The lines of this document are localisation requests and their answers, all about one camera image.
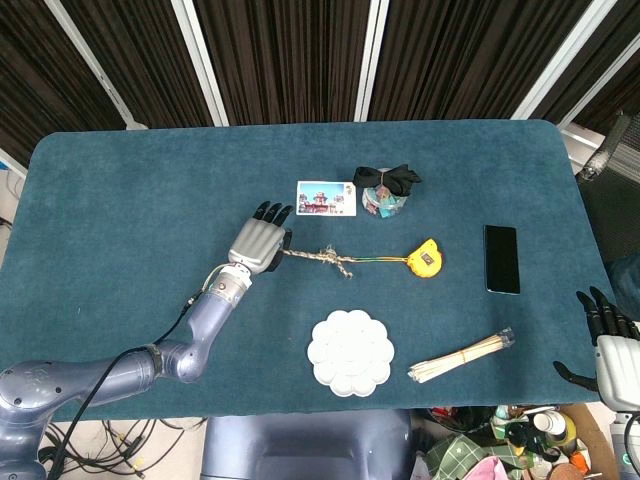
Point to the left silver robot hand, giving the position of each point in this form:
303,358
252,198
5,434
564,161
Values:
252,240

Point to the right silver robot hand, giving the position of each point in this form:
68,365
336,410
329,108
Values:
616,360

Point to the yellow tape measure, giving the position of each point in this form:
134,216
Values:
426,258

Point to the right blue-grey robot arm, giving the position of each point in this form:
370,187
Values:
626,445

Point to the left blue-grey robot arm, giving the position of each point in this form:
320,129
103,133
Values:
100,372

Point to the teal felt table mat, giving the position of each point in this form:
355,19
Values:
310,270

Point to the photo postcard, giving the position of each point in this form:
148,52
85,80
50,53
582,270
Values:
326,198

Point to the white plastic bottle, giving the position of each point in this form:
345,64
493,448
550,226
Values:
550,422

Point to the clear jar with black bow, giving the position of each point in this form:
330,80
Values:
386,194

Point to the white flower-shaped paint palette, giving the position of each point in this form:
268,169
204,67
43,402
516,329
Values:
350,352

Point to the black smartphone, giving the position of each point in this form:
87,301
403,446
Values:
501,259

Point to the bundle of wooden sticks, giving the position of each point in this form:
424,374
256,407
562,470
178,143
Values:
460,356

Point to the green checkered cloth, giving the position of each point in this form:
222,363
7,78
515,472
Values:
462,457

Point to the black office chair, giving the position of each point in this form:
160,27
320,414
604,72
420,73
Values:
612,165

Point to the blue-grey robot torso base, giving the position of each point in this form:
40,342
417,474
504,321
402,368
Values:
307,445

